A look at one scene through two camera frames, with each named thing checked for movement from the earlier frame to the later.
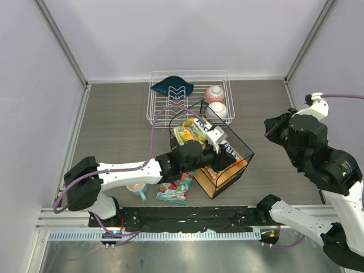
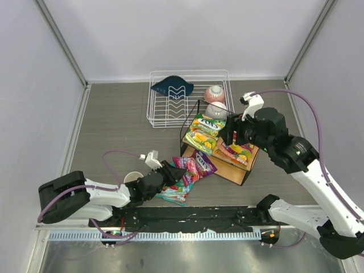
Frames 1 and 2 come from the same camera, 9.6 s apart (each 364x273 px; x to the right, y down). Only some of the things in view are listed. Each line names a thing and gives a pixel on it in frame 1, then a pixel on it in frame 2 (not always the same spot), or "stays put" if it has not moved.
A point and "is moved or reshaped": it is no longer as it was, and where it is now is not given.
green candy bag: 189,130 is moved or reshaped
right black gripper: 273,127 to 233,132
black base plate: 185,218 stays put
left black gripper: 220,157 to 166,171
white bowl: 216,110 stays put
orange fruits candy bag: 231,151 is moved or reshaped
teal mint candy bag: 175,191 stays put
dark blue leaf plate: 174,86 stays put
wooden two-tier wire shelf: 199,122 is moved or reshaped
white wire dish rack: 173,96 stays put
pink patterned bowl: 214,94 stays put
